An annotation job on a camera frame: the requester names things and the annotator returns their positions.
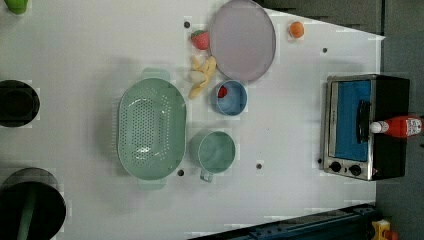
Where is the red felt ketchup bottle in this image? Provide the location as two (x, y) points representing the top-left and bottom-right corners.
(370, 116), (423, 139)

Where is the black toaster oven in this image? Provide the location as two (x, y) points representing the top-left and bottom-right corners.
(321, 74), (410, 181)

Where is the blue bowl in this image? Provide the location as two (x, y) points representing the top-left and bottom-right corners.
(210, 80), (248, 116)

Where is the small red toy in bowl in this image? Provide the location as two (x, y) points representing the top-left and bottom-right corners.
(218, 86), (228, 98)

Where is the green mug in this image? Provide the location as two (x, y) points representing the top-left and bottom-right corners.
(189, 130), (236, 183)

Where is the yellow toy banana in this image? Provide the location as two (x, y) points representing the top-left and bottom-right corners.
(188, 56), (217, 99)

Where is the green colander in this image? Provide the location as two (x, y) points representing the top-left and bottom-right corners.
(117, 68), (187, 191)

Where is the red toy strawberry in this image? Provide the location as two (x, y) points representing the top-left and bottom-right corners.
(190, 30), (209, 50)

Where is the large lilac plate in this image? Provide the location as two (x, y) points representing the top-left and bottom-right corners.
(209, 0), (276, 81)

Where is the orange toy fruit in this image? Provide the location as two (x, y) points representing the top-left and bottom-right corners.
(289, 21), (305, 39)

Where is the black cylinder cup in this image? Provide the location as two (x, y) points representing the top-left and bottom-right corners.
(0, 167), (67, 240)

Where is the green spatula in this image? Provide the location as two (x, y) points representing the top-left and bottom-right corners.
(17, 188), (36, 240)

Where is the blue metal frame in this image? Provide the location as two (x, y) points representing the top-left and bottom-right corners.
(191, 204), (382, 240)

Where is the black post on table edge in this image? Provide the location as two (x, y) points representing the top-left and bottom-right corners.
(0, 80), (40, 128)

